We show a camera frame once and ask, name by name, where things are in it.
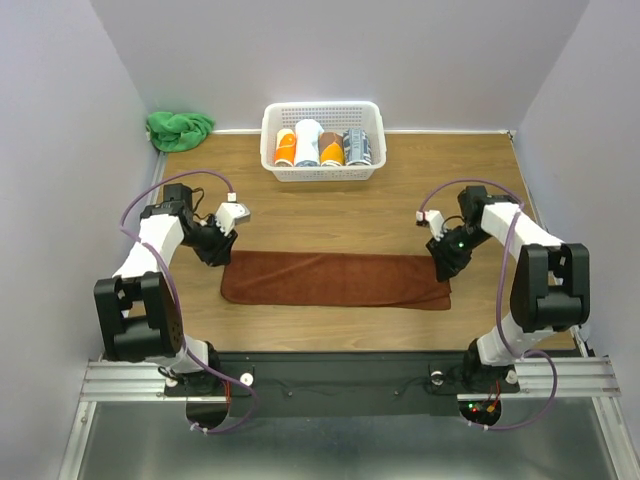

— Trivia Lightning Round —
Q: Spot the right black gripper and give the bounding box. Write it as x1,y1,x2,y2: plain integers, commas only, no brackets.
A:
425,224,492,282

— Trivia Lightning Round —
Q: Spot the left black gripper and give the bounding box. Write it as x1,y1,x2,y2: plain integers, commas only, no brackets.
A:
182,213,238,268

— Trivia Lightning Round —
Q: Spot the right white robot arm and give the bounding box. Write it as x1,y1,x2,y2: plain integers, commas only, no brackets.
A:
416,179,590,390

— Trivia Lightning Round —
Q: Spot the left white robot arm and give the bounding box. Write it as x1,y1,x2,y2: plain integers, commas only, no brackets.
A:
93,183,250,395

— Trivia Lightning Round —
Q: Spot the orange white rolled towel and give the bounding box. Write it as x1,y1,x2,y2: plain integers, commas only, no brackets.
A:
274,128,297,167

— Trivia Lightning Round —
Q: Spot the green towel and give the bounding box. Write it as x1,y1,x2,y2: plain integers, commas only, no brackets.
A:
146,111,215,153

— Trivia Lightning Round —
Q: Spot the white plastic basket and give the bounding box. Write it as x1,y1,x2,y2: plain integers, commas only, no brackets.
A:
260,101,387,182

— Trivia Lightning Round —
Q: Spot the grey patterned rolled towel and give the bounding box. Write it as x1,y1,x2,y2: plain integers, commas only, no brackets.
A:
343,128,372,166

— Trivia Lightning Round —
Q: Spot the white blue rolled towel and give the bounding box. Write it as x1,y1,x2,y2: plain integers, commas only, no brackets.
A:
294,119,324,167

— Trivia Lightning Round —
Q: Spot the brown orange rolled towel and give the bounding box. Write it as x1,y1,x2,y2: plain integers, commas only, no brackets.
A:
318,132,344,167

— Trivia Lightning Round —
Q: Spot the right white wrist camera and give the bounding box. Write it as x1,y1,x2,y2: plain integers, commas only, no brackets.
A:
415,210,446,242

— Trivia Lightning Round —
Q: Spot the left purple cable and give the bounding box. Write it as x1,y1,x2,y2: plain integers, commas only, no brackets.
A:
120,169,259,435

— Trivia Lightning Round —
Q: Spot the purple cable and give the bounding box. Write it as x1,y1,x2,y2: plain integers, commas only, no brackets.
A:
120,169,259,435
414,178,559,432

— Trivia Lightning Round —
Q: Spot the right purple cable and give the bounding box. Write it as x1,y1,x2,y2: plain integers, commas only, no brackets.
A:
414,178,559,432

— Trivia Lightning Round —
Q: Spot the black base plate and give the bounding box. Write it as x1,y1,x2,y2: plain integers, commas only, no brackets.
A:
164,351,519,432

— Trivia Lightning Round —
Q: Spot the aluminium frame rail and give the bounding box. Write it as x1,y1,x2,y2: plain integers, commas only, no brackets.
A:
58,149,189,480

